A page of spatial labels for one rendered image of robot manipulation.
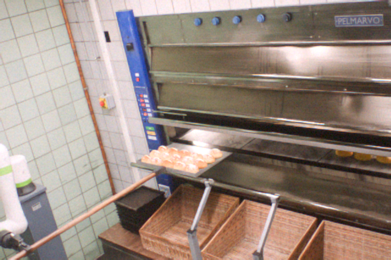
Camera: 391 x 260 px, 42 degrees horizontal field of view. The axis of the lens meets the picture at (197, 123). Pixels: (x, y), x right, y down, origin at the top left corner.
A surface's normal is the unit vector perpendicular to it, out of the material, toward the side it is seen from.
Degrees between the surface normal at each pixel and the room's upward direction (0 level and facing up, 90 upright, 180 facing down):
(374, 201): 70
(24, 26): 90
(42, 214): 90
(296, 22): 90
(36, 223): 90
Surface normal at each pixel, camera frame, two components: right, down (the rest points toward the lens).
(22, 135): 0.72, 0.10
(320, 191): -0.69, 0.04
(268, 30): -0.66, 0.37
